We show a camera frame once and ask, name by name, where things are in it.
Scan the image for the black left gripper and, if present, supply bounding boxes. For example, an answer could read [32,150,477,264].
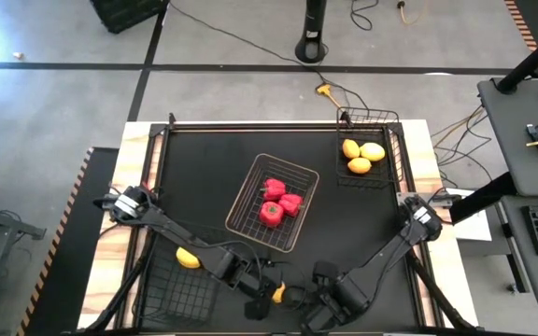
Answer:
[244,268,291,322]

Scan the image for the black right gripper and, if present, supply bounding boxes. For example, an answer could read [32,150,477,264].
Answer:
[287,261,369,333]

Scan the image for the red bell pepper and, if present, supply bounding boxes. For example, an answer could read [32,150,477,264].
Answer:
[258,201,285,229]
[277,193,305,218]
[260,177,288,202]

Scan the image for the gold wire basket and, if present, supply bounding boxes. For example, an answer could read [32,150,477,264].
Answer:
[224,152,320,254]

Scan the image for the small yellow bell pepper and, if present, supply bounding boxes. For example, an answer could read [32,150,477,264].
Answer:
[176,246,202,271]

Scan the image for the orange-yellow lemon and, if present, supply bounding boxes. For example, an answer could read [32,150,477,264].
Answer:
[342,138,361,161]
[347,157,373,175]

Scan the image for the pale yellow lemon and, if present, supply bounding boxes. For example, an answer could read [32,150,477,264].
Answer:
[359,142,387,163]

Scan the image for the black table mat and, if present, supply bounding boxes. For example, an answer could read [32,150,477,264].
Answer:
[156,128,415,333]

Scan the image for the white paper sheet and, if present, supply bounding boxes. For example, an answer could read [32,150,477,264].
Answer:
[445,186,493,243]

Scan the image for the black desk foot bar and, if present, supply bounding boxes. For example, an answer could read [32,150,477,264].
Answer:
[448,171,517,225]

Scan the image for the yellow power plug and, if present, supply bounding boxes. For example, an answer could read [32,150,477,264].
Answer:
[315,82,347,113]

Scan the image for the gray desk with pole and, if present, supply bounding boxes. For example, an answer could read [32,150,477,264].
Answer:
[477,77,538,197]

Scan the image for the black tower fan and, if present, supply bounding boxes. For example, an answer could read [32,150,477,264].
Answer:
[294,0,330,64]

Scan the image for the black plastic crate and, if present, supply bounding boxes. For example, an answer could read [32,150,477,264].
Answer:
[89,0,170,35]

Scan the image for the black monitor pole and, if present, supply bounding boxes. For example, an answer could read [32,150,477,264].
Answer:
[496,21,538,96]

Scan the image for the black wire basket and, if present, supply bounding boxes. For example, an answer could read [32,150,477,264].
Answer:
[335,106,402,189]
[137,235,221,330]

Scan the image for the thin black cable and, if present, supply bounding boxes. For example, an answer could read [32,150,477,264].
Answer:
[436,109,494,188]

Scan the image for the long black floor cable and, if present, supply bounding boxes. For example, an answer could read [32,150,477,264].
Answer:
[169,1,372,120]

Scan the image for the looped black cable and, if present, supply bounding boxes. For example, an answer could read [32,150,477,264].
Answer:
[349,0,380,32]

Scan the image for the yellow cable with plug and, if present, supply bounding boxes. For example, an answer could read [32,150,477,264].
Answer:
[395,0,432,25]

